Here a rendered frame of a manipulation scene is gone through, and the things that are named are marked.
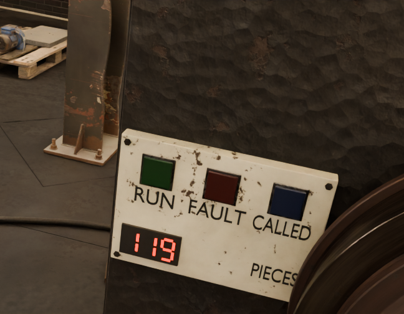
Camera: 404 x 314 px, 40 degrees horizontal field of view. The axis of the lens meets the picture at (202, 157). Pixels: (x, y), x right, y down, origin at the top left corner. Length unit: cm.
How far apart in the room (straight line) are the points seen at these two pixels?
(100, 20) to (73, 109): 59
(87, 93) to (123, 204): 272
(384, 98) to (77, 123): 297
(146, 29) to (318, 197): 28
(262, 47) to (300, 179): 16
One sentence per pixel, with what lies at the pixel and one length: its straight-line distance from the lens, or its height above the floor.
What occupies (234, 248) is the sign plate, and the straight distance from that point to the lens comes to 69.
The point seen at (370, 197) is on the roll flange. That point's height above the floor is 126.
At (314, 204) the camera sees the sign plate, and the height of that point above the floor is 120.
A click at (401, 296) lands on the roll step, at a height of 121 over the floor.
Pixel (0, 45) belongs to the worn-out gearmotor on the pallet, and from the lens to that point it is 503.
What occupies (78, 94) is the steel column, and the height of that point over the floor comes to 38.
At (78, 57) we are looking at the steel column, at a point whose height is 61.
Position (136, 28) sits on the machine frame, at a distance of 65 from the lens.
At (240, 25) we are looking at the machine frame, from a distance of 62.
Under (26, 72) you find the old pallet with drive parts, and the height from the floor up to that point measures 6.
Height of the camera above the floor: 149
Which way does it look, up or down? 24 degrees down
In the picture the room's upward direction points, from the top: 9 degrees clockwise
